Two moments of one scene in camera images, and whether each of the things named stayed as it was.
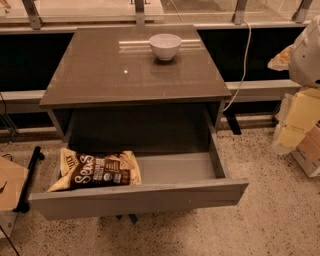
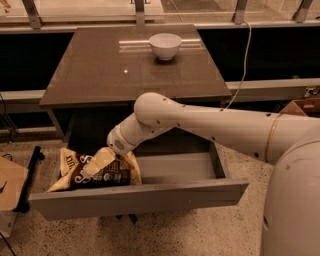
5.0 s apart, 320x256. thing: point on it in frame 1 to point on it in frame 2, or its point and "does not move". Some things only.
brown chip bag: (83, 171) does not move
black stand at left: (37, 156) does not move
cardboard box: (13, 178) does not move
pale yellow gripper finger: (280, 62) to (102, 159)
